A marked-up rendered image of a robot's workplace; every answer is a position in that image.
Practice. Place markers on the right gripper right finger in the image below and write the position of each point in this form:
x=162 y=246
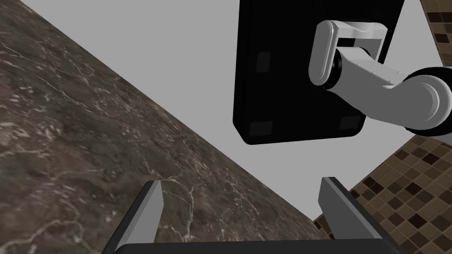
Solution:
x=344 y=218

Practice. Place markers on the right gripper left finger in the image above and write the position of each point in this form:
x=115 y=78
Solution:
x=143 y=218

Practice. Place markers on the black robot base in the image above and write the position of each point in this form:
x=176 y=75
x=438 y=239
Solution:
x=282 y=84

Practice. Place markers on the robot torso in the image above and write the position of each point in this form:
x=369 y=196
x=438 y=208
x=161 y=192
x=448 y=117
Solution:
x=381 y=88

